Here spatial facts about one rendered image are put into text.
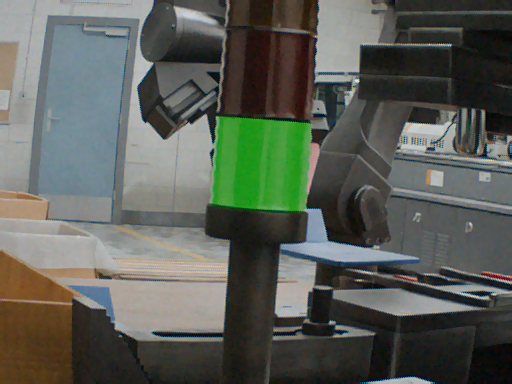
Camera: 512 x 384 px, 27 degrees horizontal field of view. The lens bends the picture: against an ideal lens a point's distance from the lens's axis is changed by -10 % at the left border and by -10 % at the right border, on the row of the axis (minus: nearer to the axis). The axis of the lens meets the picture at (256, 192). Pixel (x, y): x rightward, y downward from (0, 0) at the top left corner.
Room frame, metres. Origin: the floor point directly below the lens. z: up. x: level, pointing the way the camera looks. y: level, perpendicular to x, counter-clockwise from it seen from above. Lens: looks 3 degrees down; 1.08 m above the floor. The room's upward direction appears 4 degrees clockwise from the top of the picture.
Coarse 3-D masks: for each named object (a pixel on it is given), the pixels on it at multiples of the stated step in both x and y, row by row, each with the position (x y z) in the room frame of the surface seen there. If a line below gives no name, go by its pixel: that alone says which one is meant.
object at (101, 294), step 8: (80, 288) 0.87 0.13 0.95; (88, 288) 0.87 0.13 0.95; (96, 288) 0.88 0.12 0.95; (104, 288) 0.88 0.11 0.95; (88, 296) 0.87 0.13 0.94; (96, 296) 0.87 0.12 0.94; (104, 296) 0.88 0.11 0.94; (104, 304) 0.87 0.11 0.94; (112, 304) 0.88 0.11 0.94; (112, 312) 0.87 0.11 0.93; (112, 320) 0.87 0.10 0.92
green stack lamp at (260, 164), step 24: (240, 120) 0.44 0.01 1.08; (264, 120) 0.44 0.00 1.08; (216, 144) 0.45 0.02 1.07; (240, 144) 0.44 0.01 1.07; (264, 144) 0.44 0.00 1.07; (288, 144) 0.44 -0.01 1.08; (216, 168) 0.45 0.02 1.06; (240, 168) 0.44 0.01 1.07; (264, 168) 0.44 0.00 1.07; (288, 168) 0.44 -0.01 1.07; (216, 192) 0.45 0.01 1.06; (240, 192) 0.44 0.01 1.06; (264, 192) 0.44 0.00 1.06; (288, 192) 0.44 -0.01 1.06
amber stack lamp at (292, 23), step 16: (240, 0) 0.44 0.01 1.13; (256, 0) 0.44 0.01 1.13; (272, 0) 0.44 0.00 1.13; (288, 0) 0.44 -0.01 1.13; (304, 0) 0.44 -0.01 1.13; (240, 16) 0.44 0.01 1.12; (256, 16) 0.44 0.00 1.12; (272, 16) 0.44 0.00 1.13; (288, 16) 0.44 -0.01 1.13; (304, 16) 0.44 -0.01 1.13; (288, 32) 0.46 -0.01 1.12; (304, 32) 0.45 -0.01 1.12
